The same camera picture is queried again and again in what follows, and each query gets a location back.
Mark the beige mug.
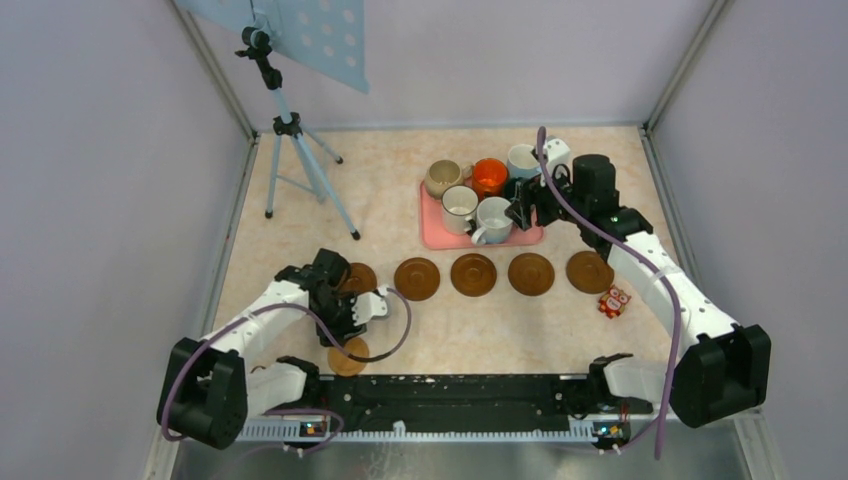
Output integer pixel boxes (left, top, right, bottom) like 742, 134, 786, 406
423, 159, 473, 200

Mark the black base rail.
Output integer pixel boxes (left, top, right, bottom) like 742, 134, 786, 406
286, 374, 654, 434

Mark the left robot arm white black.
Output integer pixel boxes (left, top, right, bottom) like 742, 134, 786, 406
156, 248, 360, 450

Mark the white cable duct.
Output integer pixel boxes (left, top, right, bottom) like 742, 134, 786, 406
236, 419, 598, 444

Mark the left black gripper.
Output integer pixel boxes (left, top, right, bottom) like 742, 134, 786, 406
310, 292, 366, 349

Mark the blue perforated board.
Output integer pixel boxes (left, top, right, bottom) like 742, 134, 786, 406
177, 0, 370, 94

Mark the white mug front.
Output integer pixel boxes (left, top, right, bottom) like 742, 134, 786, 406
471, 197, 514, 246

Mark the dark wooden coaster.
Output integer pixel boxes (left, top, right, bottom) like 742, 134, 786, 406
393, 257, 441, 301
566, 251, 614, 294
338, 262, 378, 295
450, 253, 498, 297
507, 253, 555, 296

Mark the blue tripod stand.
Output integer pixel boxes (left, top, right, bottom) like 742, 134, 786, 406
235, 26, 361, 241

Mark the dark green mug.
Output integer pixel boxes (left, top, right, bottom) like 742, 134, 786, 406
503, 178, 537, 213

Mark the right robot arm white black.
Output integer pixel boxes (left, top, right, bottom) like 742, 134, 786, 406
506, 154, 772, 428

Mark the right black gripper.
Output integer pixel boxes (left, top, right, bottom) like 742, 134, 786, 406
505, 162, 588, 231

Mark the light wooden coaster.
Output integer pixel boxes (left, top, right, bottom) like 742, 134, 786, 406
327, 337, 370, 377

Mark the red owl figurine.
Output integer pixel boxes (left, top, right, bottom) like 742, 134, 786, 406
598, 285, 632, 319

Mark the pink tray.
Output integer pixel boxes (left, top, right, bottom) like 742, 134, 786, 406
419, 182, 545, 250

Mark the orange glass mug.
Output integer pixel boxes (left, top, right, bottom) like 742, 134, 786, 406
471, 158, 509, 200

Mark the white mug dark rim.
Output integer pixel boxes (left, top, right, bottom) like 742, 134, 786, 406
441, 185, 479, 235

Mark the light blue mug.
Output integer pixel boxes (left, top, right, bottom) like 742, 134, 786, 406
506, 144, 541, 179

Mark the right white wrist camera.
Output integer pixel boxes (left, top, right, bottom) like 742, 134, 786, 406
542, 136, 572, 179

